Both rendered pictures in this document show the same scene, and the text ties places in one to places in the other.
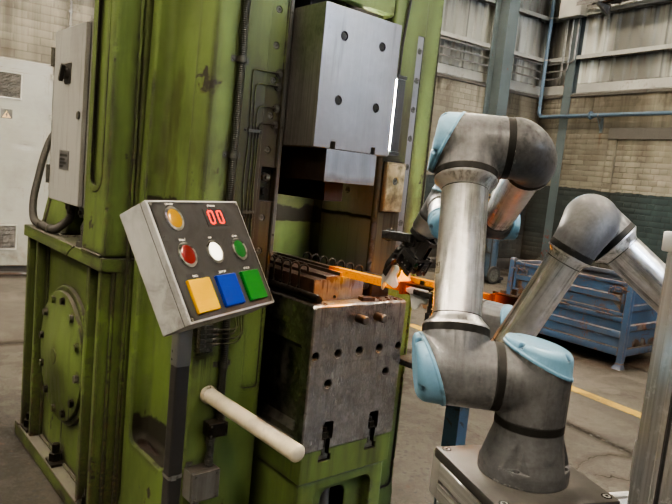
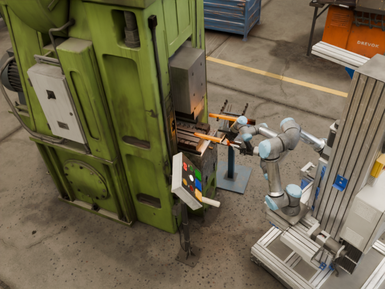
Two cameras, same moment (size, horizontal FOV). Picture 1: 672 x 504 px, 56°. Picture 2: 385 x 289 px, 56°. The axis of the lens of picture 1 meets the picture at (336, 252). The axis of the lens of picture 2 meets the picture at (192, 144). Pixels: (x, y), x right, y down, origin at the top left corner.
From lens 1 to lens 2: 2.05 m
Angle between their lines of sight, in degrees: 41
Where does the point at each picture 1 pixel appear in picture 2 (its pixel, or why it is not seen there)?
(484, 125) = (276, 147)
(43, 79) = not seen: outside the picture
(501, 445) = (288, 209)
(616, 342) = (243, 28)
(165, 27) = (109, 81)
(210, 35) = (151, 100)
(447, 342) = (277, 200)
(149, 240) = (184, 194)
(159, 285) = (190, 201)
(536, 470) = (296, 211)
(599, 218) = (296, 139)
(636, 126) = not seen: outside the picture
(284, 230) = not seen: hidden behind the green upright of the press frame
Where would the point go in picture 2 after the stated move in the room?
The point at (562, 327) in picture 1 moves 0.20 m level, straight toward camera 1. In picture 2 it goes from (217, 24) to (219, 29)
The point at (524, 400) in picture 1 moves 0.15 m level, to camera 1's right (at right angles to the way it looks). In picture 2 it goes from (293, 203) to (310, 195)
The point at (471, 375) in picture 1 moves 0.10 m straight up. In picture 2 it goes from (283, 204) to (285, 195)
